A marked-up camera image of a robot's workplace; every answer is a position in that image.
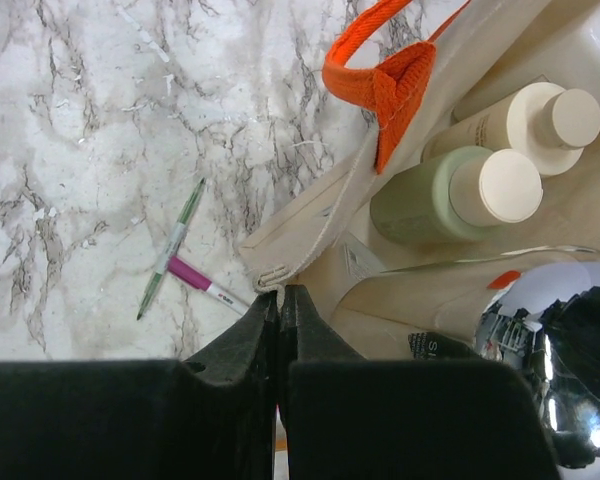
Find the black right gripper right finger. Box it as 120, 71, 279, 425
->
279, 285, 559, 479

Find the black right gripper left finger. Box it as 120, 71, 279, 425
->
0, 294, 277, 479

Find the silver chrome bottle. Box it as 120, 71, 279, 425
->
330, 246, 600, 479

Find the green bottle white cap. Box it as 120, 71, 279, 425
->
370, 146, 543, 244

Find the cream floral canvas bag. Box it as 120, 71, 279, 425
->
240, 1, 600, 359

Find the beige bottle beige cap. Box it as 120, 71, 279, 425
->
422, 82, 600, 177

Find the white square bottle dark cap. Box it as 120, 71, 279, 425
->
499, 0, 600, 81

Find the pink white pen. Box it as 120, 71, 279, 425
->
167, 256, 249, 316

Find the silver pen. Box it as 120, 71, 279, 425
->
136, 177, 206, 320

